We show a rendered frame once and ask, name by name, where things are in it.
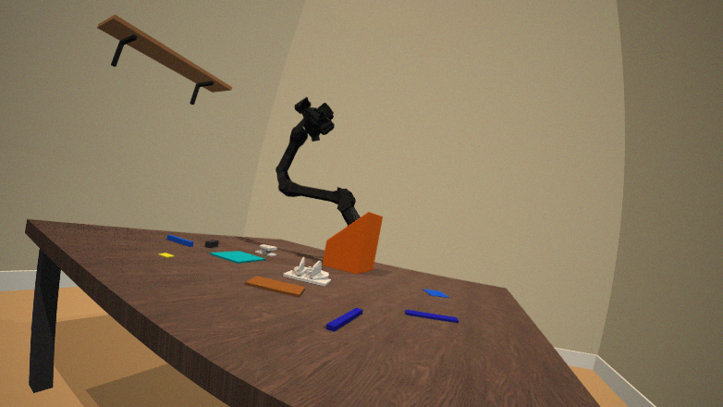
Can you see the teal flat rectangular plate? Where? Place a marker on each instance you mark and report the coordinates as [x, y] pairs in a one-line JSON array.
[[238, 257]]

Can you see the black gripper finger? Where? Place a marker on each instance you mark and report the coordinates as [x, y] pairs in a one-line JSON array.
[[323, 121], [303, 104]]

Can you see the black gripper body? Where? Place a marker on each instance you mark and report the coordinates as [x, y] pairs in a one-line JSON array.
[[313, 118]]

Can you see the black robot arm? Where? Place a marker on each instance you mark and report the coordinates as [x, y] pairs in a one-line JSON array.
[[298, 137]]

